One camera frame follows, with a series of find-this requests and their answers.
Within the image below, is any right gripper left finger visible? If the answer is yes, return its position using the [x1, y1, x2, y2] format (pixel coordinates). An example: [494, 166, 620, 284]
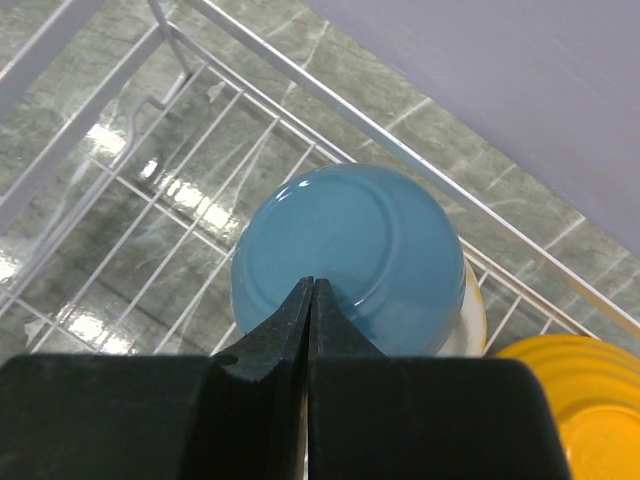
[1, 277, 314, 479]

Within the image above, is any patterned white blue bowl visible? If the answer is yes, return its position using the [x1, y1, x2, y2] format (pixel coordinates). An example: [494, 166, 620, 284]
[438, 261, 488, 357]

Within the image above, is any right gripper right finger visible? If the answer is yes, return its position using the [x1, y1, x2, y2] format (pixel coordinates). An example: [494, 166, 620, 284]
[307, 279, 570, 479]

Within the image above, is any white wire dish rack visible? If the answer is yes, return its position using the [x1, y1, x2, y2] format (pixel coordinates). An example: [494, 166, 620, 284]
[1, 1, 639, 359]

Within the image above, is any dark blue bowl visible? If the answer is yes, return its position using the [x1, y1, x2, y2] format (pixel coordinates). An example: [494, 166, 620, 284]
[231, 163, 465, 355]

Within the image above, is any large orange bowl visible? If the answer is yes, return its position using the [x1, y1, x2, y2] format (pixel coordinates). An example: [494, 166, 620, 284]
[497, 334, 639, 479]

